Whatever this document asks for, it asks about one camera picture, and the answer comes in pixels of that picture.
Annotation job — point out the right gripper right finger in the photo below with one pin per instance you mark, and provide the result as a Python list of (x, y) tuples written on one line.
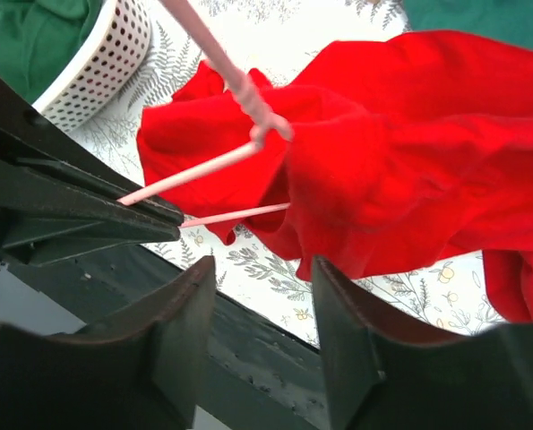
[(384, 369)]

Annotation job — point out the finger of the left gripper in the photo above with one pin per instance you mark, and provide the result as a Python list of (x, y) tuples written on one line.
[(29, 140), (43, 221)]

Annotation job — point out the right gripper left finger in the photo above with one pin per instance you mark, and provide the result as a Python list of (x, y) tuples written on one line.
[(139, 368)]

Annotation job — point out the white laundry basket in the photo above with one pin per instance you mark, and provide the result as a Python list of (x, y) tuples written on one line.
[(109, 57)]

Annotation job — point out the red t shirt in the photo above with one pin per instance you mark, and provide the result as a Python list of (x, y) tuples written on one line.
[(405, 152)]

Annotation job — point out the pink wire hanger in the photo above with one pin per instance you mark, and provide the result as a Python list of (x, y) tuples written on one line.
[(243, 95)]

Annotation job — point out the dark green garment in basket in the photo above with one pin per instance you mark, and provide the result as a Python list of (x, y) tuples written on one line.
[(38, 39)]

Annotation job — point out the teal green shorts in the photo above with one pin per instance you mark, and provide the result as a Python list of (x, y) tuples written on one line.
[(509, 21)]

